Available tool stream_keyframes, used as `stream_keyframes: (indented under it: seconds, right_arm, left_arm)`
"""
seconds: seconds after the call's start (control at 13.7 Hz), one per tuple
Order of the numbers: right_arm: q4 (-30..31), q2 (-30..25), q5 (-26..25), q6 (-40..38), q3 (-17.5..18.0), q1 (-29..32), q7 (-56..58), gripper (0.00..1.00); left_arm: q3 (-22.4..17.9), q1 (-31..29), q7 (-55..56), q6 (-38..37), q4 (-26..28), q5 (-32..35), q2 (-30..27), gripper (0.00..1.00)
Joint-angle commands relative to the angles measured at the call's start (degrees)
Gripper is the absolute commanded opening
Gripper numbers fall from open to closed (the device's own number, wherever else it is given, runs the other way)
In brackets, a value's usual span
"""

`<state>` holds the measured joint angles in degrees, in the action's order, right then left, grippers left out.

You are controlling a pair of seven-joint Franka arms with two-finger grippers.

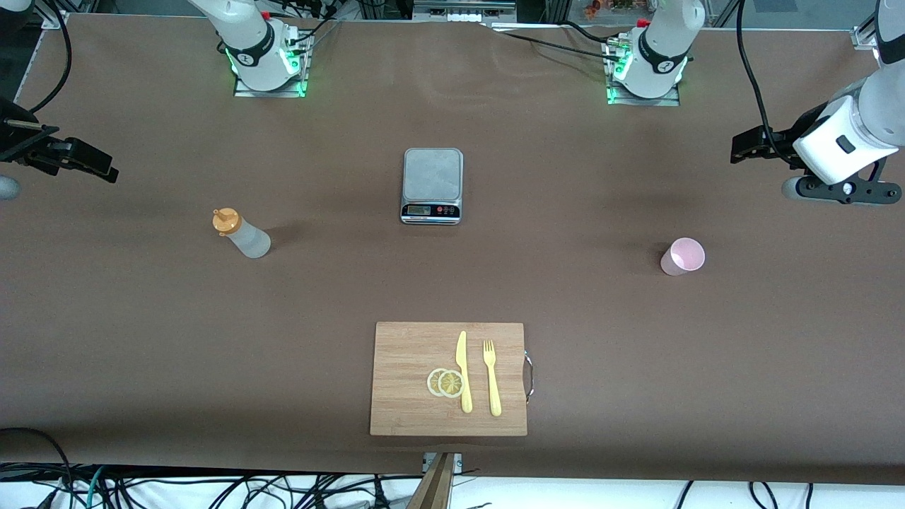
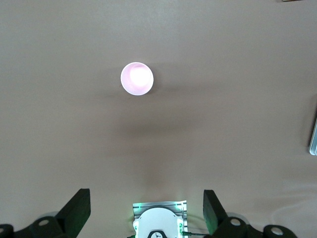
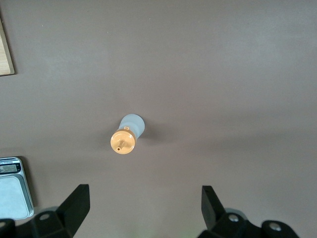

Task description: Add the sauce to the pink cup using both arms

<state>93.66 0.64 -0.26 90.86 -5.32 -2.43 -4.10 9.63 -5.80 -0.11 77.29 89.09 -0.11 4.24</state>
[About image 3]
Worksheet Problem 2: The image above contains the clear sauce bottle orange cap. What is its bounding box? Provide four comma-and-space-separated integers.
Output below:
110, 113, 146, 154

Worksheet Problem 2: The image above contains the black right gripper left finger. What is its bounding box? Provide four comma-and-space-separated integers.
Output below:
0, 183, 90, 238

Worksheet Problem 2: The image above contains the wooden cutting board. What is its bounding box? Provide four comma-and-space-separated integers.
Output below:
0, 7, 15, 76

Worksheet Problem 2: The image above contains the silver digital kitchen scale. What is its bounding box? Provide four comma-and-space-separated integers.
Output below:
0, 156, 35, 220

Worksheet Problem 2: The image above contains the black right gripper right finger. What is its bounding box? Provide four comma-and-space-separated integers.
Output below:
198, 185, 300, 238

